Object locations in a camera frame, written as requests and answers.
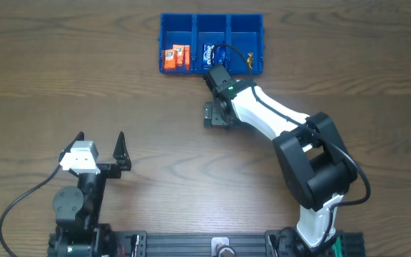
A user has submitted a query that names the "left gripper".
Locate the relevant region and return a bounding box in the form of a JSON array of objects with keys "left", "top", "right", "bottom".
[{"left": 58, "top": 131, "right": 133, "bottom": 179}]

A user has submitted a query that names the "blue candy pack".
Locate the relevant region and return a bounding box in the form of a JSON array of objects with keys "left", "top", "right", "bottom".
[
  {"left": 215, "top": 44, "right": 227, "bottom": 67},
  {"left": 202, "top": 43, "right": 216, "bottom": 69}
]

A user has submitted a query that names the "blue tray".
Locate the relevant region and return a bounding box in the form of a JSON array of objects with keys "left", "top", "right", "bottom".
[{"left": 158, "top": 13, "right": 265, "bottom": 76}]

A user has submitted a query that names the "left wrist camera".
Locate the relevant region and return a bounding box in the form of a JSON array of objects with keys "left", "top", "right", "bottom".
[{"left": 59, "top": 140, "right": 101, "bottom": 176}]

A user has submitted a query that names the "mounting rail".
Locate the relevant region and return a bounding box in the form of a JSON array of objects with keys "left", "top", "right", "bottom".
[{"left": 48, "top": 231, "right": 366, "bottom": 257}]

